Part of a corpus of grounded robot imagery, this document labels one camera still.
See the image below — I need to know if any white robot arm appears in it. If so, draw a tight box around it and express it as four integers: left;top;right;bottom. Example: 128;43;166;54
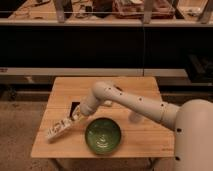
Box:
72;82;213;171

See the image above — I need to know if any long shelf with clutter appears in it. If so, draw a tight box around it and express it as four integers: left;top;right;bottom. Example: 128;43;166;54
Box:
0;0;213;27

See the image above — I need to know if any wooden table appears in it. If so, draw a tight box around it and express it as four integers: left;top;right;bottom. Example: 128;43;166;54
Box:
31;77;174;158

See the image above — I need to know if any white paper cup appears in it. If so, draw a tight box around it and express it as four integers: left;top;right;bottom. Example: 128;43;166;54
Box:
129;112;142;123

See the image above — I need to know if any black smartphone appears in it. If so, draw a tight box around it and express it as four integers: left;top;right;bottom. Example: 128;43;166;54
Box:
69;102;80;116

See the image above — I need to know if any green bowl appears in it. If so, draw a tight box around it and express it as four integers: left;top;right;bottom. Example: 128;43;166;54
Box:
84;117;122;155

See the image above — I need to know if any black box on right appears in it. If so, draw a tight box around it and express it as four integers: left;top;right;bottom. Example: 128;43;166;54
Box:
185;54;213;83

